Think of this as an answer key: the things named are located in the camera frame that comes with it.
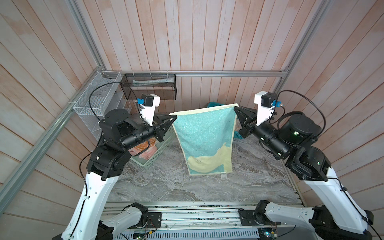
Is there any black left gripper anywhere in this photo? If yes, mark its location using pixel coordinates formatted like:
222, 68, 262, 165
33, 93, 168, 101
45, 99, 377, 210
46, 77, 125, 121
120, 113, 177, 149

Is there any teal plastic basket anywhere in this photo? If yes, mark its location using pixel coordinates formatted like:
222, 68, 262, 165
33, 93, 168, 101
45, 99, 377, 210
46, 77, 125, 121
207, 102, 243, 139

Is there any pink orange patterned towel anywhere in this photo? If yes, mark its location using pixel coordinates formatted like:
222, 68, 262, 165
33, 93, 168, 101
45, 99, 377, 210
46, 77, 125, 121
129, 138, 158, 160

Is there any green yellow striped towel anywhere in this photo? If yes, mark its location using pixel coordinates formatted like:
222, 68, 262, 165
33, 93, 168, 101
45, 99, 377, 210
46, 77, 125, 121
173, 104, 238, 176

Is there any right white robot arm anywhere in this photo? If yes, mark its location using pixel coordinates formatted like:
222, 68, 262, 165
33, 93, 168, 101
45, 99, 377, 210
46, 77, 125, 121
234, 107, 374, 240

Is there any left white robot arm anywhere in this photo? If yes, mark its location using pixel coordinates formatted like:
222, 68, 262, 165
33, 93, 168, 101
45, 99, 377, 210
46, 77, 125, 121
55, 109, 177, 240

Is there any light green plastic basket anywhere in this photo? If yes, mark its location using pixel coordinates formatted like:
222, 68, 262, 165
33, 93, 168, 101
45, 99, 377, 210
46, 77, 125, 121
128, 125, 178, 168

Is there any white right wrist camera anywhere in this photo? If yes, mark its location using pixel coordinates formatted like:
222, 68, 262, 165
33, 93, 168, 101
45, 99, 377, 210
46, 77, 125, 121
254, 91, 283, 126

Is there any black mesh wall basket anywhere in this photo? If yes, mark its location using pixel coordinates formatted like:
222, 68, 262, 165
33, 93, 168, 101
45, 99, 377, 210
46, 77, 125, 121
120, 73, 177, 101

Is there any white wire mesh shelf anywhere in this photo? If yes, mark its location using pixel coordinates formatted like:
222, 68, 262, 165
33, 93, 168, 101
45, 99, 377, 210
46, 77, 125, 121
74, 71, 132, 140

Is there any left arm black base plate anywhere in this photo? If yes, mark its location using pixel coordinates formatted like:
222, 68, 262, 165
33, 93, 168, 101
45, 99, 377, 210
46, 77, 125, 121
130, 212, 162, 229

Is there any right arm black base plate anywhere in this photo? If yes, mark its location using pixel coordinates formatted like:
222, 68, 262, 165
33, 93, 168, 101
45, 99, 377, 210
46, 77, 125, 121
238, 209, 281, 227

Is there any aluminium mounting rail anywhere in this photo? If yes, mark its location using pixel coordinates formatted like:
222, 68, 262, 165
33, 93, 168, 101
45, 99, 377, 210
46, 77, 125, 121
101, 201, 325, 240

